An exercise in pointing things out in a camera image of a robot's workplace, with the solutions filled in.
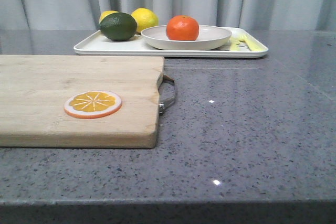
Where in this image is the whole orange fruit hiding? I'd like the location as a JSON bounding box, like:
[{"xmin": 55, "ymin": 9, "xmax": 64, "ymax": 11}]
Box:
[{"xmin": 166, "ymin": 15, "xmax": 199, "ymax": 41}]

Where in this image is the beige round plate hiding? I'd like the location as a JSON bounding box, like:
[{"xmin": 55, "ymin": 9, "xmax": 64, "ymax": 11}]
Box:
[{"xmin": 141, "ymin": 25, "xmax": 232, "ymax": 50}]

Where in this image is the white rectangular tray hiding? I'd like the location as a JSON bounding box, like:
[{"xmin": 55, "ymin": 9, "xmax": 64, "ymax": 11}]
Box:
[{"xmin": 74, "ymin": 27, "xmax": 268, "ymax": 58}]

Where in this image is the orange slice toy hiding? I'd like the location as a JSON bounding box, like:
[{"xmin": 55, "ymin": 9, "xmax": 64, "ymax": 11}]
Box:
[{"xmin": 64, "ymin": 91, "xmax": 122, "ymax": 119}]

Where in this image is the yellow lemon right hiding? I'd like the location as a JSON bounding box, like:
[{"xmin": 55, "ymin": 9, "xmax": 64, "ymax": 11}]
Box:
[{"xmin": 131, "ymin": 8, "xmax": 159, "ymax": 34}]

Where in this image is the yellow lemon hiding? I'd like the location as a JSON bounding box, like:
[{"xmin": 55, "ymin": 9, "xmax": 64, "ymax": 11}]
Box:
[
  {"xmin": 131, "ymin": 8, "xmax": 159, "ymax": 34},
  {"xmin": 99, "ymin": 10, "xmax": 118, "ymax": 23}
]

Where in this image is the green lime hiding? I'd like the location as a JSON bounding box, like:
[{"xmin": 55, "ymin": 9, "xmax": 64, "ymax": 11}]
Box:
[{"xmin": 99, "ymin": 12, "xmax": 138, "ymax": 41}]

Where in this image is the yellow-green plastic fork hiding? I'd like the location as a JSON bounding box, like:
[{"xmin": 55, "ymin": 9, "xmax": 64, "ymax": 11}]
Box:
[{"xmin": 238, "ymin": 34, "xmax": 263, "ymax": 51}]

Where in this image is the yellow lemon left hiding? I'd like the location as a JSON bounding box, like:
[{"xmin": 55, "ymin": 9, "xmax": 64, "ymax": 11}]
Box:
[{"xmin": 99, "ymin": 10, "xmax": 118, "ymax": 23}]

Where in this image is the wooden cutting board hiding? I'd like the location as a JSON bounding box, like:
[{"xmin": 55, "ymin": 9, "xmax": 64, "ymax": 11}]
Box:
[{"xmin": 1, "ymin": 55, "xmax": 164, "ymax": 148}]

